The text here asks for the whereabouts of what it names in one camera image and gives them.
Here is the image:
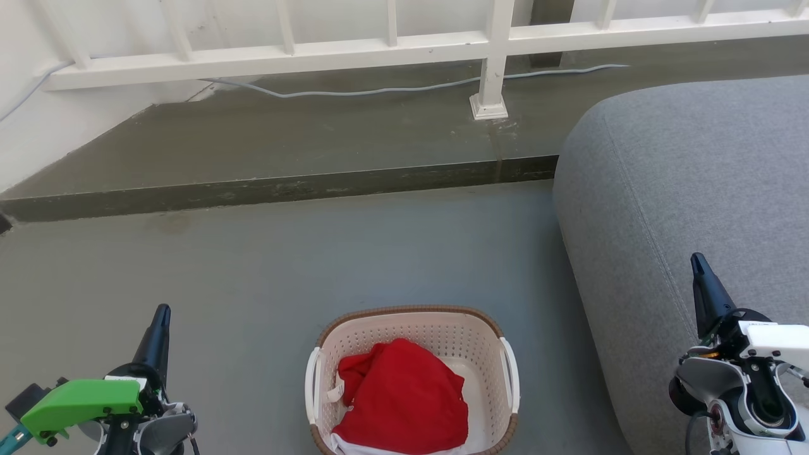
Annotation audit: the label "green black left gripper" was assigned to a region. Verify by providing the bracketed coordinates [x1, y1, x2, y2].
[5, 304, 172, 446]

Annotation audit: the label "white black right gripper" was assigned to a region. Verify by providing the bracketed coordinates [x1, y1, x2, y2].
[690, 252, 809, 374]

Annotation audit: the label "red garment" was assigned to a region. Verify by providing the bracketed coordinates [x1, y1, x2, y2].
[327, 338, 471, 455]

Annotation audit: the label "grey fabric sofa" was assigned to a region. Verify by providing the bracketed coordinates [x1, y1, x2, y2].
[553, 75, 809, 455]

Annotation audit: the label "white perforated laundry basket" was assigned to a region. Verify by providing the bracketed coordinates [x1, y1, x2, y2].
[305, 305, 521, 455]

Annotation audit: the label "white railing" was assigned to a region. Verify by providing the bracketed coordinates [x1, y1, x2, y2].
[41, 0, 809, 121]

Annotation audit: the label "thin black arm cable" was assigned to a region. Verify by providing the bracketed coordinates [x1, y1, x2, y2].
[684, 411, 712, 455]

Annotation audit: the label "thin light grey floor cable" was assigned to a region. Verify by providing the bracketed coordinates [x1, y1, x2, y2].
[0, 60, 630, 124]

